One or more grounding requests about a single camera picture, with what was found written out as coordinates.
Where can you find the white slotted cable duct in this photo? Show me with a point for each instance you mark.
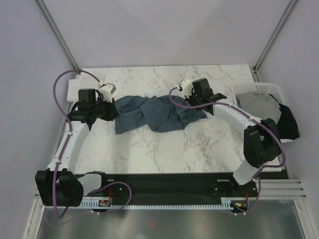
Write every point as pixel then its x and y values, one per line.
pixel 99 204

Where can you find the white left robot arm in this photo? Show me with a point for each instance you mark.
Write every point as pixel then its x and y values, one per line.
pixel 58 185

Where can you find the white plastic laundry basket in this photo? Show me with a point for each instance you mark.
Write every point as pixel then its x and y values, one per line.
pixel 265 88

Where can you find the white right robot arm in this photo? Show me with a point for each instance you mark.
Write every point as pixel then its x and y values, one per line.
pixel 261 142

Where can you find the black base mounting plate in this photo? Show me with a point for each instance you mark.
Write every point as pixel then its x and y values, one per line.
pixel 169 188

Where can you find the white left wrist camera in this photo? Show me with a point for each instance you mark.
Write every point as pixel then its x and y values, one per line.
pixel 107 91

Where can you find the aluminium frame post right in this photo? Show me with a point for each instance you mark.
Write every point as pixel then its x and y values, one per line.
pixel 275 34

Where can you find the aluminium frame post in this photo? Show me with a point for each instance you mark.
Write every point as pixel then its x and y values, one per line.
pixel 56 32
pixel 275 34

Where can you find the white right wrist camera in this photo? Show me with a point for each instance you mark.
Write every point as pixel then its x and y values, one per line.
pixel 186 87

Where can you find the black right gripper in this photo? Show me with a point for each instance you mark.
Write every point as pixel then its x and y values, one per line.
pixel 189 99

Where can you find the aluminium frame post left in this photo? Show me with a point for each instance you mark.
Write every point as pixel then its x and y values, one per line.
pixel 56 32

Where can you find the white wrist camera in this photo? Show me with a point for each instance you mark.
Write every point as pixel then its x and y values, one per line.
pixel 186 87
pixel 107 91

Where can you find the aluminium rail right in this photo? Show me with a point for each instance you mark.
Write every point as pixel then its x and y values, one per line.
pixel 282 189

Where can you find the blue t shirt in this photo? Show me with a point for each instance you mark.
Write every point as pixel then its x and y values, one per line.
pixel 159 113

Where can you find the grey t shirt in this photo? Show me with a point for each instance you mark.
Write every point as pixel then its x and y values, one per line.
pixel 259 105

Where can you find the folded white t shirt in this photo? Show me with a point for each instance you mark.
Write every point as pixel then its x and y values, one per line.
pixel 83 81

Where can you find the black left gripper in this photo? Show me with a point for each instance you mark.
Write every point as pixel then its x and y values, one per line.
pixel 112 113

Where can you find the black t shirt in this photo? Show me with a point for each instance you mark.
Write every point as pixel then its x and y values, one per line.
pixel 287 126

